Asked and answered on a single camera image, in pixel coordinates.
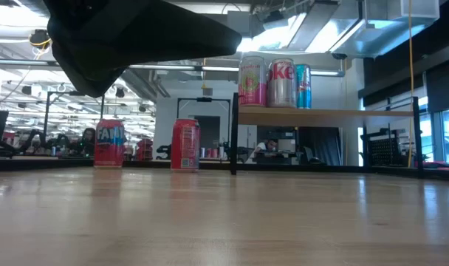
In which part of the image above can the red Coca-Cola can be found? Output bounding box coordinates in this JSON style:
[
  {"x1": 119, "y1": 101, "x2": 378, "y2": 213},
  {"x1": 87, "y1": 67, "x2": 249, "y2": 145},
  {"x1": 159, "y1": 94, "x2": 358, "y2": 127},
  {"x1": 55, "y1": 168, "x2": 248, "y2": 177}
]
[{"x1": 171, "y1": 117, "x2": 202, "y2": 173}]

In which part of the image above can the pink and silver soda can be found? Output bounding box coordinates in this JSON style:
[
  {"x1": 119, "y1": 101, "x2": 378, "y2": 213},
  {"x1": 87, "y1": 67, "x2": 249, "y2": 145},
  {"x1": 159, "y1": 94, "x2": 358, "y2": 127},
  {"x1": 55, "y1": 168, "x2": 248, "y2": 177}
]
[{"x1": 238, "y1": 55, "x2": 268, "y2": 108}]

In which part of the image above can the silver Diet Coke can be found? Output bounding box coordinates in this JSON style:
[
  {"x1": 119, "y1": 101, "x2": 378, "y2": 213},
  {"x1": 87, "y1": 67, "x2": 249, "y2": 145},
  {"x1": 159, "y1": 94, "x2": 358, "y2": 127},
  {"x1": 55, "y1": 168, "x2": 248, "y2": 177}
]
[{"x1": 267, "y1": 57, "x2": 297, "y2": 109}]

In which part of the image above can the blue silver Red Bull can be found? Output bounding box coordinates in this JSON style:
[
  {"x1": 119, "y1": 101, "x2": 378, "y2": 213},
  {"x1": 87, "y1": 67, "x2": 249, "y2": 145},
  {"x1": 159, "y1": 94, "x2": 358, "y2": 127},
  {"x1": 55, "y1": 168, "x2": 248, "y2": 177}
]
[{"x1": 295, "y1": 63, "x2": 313, "y2": 109}]

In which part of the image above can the wooden shelf with black posts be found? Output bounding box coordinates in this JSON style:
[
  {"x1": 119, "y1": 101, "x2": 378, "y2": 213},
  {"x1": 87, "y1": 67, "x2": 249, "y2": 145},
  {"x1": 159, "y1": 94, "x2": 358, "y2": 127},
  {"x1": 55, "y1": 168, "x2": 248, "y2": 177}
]
[{"x1": 229, "y1": 92, "x2": 422, "y2": 179}]

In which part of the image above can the long ceiling tube light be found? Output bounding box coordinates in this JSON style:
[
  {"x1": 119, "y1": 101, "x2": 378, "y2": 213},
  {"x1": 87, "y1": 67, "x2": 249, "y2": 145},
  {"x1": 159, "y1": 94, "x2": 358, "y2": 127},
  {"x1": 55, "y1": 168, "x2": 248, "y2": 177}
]
[{"x1": 128, "y1": 64, "x2": 240, "y2": 72}]

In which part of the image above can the person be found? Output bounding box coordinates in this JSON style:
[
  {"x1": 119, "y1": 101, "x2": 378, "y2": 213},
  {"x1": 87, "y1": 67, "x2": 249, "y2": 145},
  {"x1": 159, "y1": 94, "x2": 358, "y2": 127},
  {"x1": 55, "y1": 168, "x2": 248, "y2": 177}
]
[
  {"x1": 245, "y1": 137, "x2": 280, "y2": 164},
  {"x1": 79, "y1": 127, "x2": 97, "y2": 156}
]

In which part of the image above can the red Fanta can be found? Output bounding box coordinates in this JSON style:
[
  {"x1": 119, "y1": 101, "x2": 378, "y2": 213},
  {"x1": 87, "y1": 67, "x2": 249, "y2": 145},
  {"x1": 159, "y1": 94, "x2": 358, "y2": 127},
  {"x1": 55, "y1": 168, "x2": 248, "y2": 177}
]
[{"x1": 93, "y1": 118, "x2": 126, "y2": 170}]

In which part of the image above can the red tool chest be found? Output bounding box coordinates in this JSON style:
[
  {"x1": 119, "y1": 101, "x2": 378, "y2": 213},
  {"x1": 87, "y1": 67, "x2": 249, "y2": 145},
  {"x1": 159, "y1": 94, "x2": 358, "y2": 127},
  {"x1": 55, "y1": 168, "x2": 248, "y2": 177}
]
[{"x1": 135, "y1": 137, "x2": 154, "y2": 162}]

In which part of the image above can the grey ceiling box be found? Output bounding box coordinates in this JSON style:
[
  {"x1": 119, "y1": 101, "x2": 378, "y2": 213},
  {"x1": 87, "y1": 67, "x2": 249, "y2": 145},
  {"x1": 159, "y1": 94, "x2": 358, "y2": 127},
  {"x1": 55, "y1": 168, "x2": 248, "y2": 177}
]
[{"x1": 226, "y1": 10, "x2": 253, "y2": 37}]

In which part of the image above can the dark curtain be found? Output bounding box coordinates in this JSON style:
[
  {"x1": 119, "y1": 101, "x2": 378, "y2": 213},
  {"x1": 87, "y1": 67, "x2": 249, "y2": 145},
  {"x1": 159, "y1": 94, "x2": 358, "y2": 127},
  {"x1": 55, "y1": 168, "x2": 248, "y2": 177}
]
[{"x1": 297, "y1": 126, "x2": 344, "y2": 166}]

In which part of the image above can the black perforated cart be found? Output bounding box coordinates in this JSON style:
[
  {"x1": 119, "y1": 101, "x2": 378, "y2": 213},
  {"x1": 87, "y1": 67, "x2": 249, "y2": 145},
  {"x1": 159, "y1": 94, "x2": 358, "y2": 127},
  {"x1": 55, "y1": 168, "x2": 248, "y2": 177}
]
[{"x1": 360, "y1": 127, "x2": 407, "y2": 167}]

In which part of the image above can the black yellow cable reel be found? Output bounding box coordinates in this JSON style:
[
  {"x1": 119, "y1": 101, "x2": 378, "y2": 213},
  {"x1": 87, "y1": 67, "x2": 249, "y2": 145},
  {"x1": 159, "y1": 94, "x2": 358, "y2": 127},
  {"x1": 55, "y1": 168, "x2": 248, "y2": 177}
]
[{"x1": 27, "y1": 28, "x2": 52, "y2": 50}]

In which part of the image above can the black aluminium table frame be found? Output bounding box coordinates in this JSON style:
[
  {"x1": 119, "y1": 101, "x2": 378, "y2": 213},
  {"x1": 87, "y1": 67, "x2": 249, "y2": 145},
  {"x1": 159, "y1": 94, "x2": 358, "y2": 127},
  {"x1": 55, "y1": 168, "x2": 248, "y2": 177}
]
[{"x1": 0, "y1": 155, "x2": 449, "y2": 183}]

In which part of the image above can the silver ceiling air duct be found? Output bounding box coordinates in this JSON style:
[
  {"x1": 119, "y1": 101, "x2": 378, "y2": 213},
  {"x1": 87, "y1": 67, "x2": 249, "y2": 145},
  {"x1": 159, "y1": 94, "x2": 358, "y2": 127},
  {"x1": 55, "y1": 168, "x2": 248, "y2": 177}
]
[{"x1": 305, "y1": 0, "x2": 440, "y2": 59}]

